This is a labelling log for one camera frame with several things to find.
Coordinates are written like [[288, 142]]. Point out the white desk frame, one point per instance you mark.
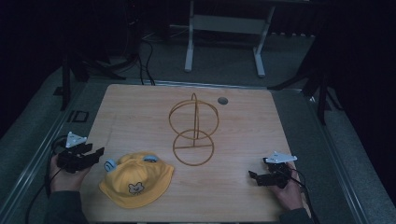
[[229, 23]]

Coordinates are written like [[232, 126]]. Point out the person's left hand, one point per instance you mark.
[[67, 180]]

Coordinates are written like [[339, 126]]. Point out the grey round table grommet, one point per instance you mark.
[[223, 100]]

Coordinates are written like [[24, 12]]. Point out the person's right hand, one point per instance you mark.
[[292, 194]]

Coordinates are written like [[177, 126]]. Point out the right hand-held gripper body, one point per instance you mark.
[[277, 172]]

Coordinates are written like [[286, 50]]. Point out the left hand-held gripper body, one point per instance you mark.
[[72, 160]]

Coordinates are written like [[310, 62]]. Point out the black floor stand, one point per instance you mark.
[[314, 84], [77, 71]]

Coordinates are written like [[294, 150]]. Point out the yellow bucket hat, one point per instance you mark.
[[137, 182]]

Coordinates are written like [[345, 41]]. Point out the black rectangular floor frame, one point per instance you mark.
[[80, 116]]

